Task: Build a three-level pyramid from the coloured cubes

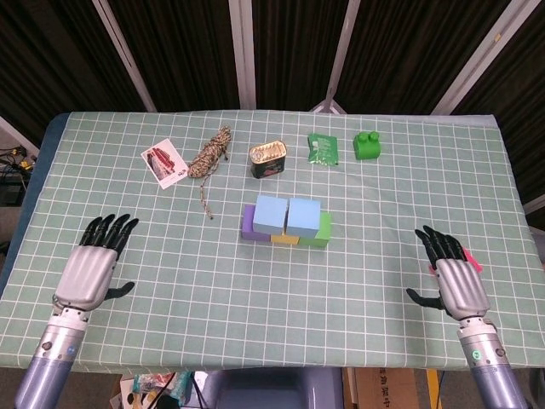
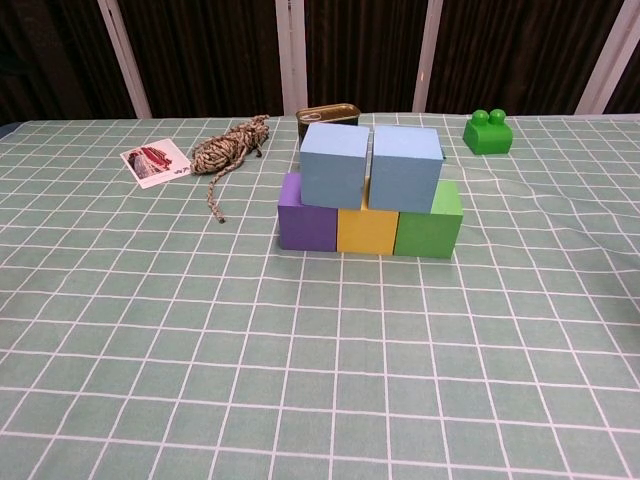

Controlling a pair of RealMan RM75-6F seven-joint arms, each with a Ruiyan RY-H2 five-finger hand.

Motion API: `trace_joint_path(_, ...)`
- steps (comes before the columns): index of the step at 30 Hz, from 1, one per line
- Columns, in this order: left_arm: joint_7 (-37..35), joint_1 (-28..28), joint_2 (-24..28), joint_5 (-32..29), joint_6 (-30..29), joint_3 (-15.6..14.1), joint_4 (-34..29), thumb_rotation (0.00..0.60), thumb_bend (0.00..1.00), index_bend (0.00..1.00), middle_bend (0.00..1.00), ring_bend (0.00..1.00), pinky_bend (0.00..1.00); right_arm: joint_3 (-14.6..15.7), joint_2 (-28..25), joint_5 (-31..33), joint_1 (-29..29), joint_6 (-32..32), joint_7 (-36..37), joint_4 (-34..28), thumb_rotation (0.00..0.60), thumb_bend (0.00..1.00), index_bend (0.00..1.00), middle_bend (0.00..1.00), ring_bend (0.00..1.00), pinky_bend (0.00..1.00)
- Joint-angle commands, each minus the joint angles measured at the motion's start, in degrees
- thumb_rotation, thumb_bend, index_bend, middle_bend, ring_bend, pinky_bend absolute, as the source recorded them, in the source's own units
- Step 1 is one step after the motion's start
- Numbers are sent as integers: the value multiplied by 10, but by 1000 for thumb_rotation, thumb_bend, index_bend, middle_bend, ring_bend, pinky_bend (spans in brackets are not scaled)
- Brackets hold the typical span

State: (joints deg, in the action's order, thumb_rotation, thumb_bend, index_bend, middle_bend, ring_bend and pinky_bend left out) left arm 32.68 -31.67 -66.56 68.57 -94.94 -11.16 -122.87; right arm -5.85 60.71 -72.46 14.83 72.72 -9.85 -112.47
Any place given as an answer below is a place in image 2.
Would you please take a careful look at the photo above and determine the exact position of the purple foam cube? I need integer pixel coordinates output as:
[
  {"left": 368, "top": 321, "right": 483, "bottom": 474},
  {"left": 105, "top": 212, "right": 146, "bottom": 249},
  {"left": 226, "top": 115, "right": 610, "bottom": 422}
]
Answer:
[{"left": 278, "top": 172, "right": 342, "bottom": 252}]

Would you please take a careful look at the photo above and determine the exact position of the yellow foam cube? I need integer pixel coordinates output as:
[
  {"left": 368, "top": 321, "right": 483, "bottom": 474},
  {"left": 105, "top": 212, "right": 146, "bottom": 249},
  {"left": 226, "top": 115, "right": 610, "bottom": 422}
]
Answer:
[{"left": 336, "top": 175, "right": 401, "bottom": 255}]

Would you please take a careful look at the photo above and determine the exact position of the light blue foam cube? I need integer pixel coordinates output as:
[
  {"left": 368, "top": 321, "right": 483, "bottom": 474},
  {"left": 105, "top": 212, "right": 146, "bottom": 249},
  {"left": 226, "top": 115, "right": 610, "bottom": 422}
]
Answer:
[
  {"left": 367, "top": 125, "right": 445, "bottom": 213},
  {"left": 298, "top": 123, "right": 372, "bottom": 210}
]

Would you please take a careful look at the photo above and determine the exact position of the green foam cube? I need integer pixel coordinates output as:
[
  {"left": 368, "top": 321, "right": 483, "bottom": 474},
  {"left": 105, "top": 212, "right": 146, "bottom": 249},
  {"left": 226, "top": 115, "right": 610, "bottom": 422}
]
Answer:
[{"left": 393, "top": 180, "right": 464, "bottom": 260}]

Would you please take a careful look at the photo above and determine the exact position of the dark green luncheon meat can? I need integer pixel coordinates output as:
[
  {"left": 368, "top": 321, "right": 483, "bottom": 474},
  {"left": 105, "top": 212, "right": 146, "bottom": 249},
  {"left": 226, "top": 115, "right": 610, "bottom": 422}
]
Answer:
[{"left": 294, "top": 102, "right": 363, "bottom": 147}]

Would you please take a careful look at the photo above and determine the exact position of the green checkered tablecloth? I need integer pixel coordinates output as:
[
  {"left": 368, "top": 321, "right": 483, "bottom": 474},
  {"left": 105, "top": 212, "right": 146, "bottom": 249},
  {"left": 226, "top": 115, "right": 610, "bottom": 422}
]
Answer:
[{"left": 0, "top": 112, "right": 640, "bottom": 480}]

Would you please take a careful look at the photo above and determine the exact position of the white photo card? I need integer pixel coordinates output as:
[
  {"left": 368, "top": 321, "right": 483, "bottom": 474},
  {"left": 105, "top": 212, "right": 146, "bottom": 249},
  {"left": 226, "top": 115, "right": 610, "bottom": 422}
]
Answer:
[{"left": 120, "top": 139, "right": 193, "bottom": 190}]

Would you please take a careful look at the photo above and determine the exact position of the green toy building brick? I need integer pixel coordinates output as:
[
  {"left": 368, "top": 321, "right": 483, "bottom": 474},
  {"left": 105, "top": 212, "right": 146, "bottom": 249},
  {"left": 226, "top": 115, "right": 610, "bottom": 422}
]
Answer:
[{"left": 462, "top": 108, "right": 515, "bottom": 155}]

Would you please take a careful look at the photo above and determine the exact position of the black curtain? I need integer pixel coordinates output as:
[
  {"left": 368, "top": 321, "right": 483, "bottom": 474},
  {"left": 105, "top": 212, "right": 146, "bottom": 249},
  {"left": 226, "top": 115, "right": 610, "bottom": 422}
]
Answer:
[{"left": 0, "top": 0, "right": 640, "bottom": 126}]

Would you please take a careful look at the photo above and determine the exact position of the braided rope bundle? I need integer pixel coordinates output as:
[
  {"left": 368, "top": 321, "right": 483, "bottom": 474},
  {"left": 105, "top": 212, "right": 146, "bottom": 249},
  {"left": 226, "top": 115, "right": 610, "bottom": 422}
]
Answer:
[{"left": 191, "top": 114, "right": 271, "bottom": 225}]

